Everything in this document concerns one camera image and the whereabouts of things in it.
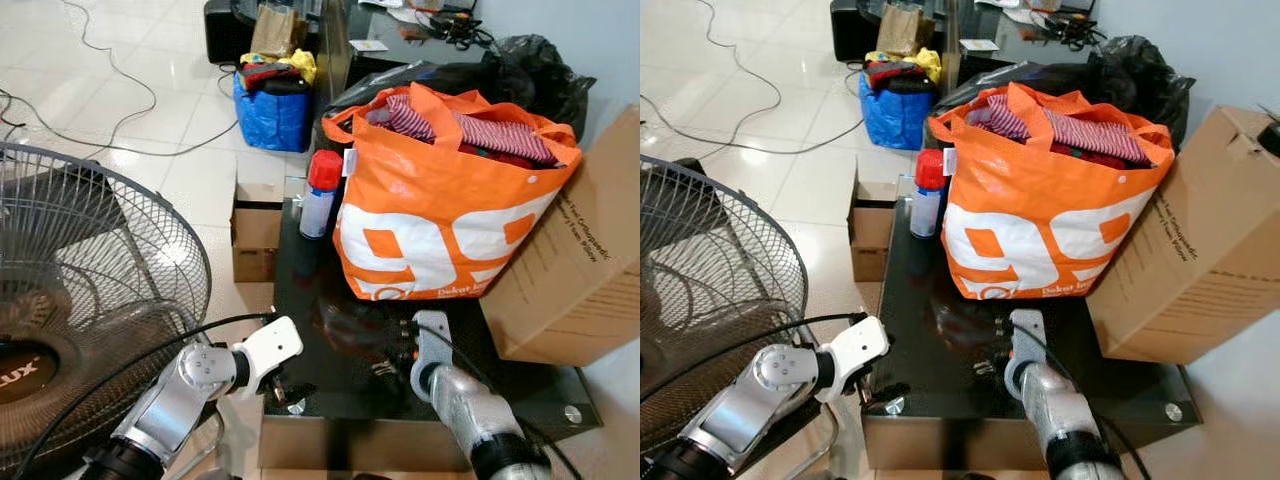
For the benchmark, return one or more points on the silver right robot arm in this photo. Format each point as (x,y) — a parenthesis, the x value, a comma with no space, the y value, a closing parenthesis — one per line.
(1060,420)
(470,410)

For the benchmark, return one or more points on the black glass table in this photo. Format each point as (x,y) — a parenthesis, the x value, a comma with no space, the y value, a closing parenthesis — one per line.
(940,340)
(340,350)

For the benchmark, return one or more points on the orange and white shopping bag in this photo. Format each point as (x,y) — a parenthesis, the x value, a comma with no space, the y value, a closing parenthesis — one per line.
(440,240)
(1040,240)

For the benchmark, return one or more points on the small brown cardboard box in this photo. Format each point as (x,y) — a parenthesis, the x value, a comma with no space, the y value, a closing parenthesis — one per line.
(870,230)
(255,230)

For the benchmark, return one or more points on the spray can with red cap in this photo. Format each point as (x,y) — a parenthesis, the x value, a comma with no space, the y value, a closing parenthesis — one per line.
(318,205)
(925,205)

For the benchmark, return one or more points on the large brown cardboard box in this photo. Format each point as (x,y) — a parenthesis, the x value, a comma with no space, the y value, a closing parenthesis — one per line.
(580,290)
(1190,270)

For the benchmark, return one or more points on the black electric fan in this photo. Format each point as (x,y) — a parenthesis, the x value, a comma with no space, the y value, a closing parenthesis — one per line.
(100,250)
(720,260)

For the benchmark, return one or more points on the red white striped cloth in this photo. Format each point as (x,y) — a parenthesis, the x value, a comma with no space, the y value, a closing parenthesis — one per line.
(490,135)
(1090,135)

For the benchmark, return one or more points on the blue plastic bag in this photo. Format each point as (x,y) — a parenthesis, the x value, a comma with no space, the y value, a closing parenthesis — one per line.
(890,125)
(270,125)

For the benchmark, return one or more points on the dark desk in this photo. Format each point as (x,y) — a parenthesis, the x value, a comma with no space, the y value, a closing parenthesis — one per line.
(1010,55)
(400,57)

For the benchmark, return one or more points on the red and yellow clothes pile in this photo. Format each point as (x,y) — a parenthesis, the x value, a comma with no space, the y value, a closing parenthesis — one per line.
(270,72)
(895,72)

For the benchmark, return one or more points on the black rubbish bag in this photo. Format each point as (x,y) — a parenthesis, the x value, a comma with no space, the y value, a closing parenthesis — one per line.
(530,70)
(1140,75)

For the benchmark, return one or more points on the brown paper bag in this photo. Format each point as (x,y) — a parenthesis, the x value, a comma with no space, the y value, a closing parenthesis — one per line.
(905,32)
(278,35)

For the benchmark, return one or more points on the black speaker box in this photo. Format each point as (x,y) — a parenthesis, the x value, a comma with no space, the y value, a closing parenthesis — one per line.
(850,35)
(225,35)

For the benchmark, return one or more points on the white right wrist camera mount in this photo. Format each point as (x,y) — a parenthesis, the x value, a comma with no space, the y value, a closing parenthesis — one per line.
(1027,335)
(432,340)

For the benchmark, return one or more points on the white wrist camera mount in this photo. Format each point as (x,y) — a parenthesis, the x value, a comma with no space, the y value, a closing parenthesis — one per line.
(432,340)
(270,345)
(1027,335)
(855,350)

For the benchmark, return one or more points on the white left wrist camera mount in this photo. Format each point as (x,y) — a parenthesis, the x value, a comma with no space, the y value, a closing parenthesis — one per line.
(855,350)
(270,345)

